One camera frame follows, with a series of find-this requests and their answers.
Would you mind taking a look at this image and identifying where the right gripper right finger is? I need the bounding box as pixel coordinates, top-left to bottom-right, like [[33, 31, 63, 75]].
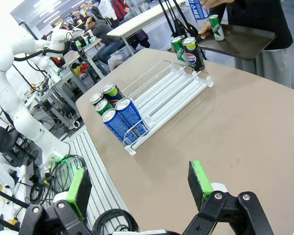
[[182, 160, 275, 235]]

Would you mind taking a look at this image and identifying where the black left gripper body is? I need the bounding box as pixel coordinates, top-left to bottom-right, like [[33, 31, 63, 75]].
[[72, 36, 89, 63]]

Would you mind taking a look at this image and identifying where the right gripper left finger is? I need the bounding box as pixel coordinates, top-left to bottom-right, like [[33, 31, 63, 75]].
[[19, 167, 93, 235]]

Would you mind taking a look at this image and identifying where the blue Pocari Sweat can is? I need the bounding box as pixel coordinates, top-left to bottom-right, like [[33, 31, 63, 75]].
[[190, 0, 210, 22], [115, 97, 149, 138], [100, 108, 139, 147]]

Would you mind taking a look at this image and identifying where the green Chilsung cider can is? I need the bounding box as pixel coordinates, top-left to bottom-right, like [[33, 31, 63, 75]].
[[208, 14, 225, 42], [95, 99, 113, 117], [171, 35, 191, 67]]

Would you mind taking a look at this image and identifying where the dark brown serving tray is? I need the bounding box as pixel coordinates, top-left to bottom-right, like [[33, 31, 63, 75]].
[[197, 23, 277, 61]]

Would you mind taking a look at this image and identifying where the seated person grey hoodie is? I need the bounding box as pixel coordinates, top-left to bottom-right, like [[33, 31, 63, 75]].
[[84, 15, 128, 65]]

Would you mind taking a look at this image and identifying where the person in red jacket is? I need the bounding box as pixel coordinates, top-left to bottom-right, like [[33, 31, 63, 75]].
[[111, 0, 130, 22]]

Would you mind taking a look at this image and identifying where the person in black cardigan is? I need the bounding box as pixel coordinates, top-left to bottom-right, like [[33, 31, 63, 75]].
[[203, 0, 294, 89]]

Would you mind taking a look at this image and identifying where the person's right hand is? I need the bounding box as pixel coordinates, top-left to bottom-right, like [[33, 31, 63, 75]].
[[197, 21, 213, 39]]

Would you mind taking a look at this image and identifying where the person's left hand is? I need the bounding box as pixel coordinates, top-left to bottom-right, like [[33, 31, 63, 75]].
[[199, 0, 236, 10]]

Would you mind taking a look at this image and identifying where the grey metal workbench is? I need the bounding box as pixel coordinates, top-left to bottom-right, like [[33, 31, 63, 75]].
[[26, 70, 89, 130]]

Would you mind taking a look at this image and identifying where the white plastic bag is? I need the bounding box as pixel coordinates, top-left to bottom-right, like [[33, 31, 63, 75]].
[[107, 54, 124, 71]]

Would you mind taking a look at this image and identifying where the black Pepsi zero can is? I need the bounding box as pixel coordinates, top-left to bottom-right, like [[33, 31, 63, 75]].
[[89, 92, 105, 107], [181, 36, 205, 71], [102, 82, 124, 106]]

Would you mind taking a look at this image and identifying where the long white table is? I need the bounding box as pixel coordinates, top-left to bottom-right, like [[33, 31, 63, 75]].
[[106, 0, 187, 56]]

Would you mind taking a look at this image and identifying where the black office chair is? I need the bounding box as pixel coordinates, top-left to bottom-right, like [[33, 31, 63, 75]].
[[0, 124, 22, 157]]

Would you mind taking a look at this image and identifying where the white can dispenser rack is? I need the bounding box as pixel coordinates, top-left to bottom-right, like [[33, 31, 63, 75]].
[[93, 59, 214, 157]]

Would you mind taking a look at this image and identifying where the aluminium extrusion frame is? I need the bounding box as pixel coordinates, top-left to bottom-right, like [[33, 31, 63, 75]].
[[63, 124, 138, 235]]

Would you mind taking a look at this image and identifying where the black cable bundle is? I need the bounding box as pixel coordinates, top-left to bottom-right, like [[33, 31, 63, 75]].
[[28, 153, 88, 206]]

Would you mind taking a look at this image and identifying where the black right arm hose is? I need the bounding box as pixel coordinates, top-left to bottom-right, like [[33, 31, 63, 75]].
[[92, 208, 139, 235]]

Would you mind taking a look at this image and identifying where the black arm hose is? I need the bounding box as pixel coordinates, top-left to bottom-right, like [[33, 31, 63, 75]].
[[0, 40, 73, 64], [92, 208, 139, 235]]

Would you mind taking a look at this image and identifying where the black left arm hose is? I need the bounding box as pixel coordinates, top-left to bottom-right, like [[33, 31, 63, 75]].
[[0, 40, 73, 64]]

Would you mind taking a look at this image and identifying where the black camera tripod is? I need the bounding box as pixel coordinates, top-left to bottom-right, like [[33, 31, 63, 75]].
[[158, 0, 208, 61]]

